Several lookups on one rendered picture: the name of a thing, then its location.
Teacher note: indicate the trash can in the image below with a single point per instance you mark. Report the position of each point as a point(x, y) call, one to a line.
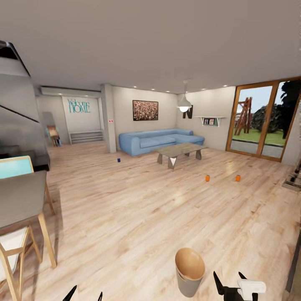
point(190, 271)

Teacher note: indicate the room light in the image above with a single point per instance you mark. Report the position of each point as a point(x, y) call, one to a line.
point(184, 102)

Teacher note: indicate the door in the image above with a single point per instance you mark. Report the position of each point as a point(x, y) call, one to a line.
point(262, 118)

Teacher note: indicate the decorative sign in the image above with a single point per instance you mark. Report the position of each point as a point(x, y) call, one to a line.
point(189, 113)

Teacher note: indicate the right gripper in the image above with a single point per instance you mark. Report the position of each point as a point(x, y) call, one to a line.
point(231, 294)

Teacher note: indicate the straight chair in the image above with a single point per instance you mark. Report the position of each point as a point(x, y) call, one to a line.
point(15, 166)
point(13, 251)

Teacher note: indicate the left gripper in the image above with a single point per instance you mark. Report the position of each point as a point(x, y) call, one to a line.
point(70, 294)

